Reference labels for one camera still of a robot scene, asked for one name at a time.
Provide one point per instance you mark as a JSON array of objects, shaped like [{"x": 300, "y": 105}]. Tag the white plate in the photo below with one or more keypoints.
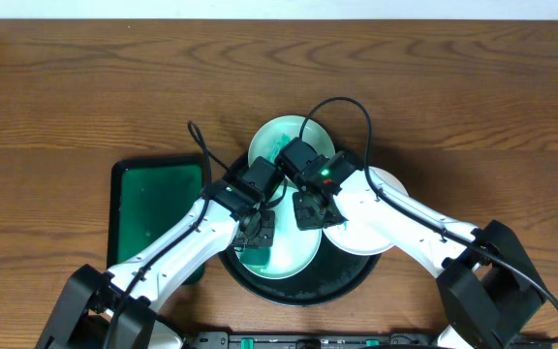
[{"x": 357, "y": 239}]

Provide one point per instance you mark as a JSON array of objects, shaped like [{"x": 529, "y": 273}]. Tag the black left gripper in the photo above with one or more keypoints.
[{"x": 262, "y": 228}]

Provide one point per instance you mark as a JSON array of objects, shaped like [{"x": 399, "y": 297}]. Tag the black rectangular sponge tray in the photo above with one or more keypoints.
[{"x": 147, "y": 197}]

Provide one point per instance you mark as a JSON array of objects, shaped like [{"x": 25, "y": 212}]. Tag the mint plate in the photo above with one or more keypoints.
[
  {"x": 276, "y": 133},
  {"x": 292, "y": 250}
]

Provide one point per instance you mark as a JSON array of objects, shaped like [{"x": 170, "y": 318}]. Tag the black round tray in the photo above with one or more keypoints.
[{"x": 331, "y": 275}]

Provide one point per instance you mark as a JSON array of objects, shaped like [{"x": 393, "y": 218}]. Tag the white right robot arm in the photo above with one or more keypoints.
[{"x": 488, "y": 285}]

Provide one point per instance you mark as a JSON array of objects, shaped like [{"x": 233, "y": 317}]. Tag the green sponge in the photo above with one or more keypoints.
[{"x": 255, "y": 257}]

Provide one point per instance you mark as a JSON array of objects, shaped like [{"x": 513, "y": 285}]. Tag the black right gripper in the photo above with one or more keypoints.
[{"x": 305, "y": 219}]

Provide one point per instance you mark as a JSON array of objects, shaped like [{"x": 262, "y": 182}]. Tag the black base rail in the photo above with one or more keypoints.
[{"x": 223, "y": 340}]

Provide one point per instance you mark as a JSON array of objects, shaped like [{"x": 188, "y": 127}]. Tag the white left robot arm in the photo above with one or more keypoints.
[{"x": 118, "y": 308}]

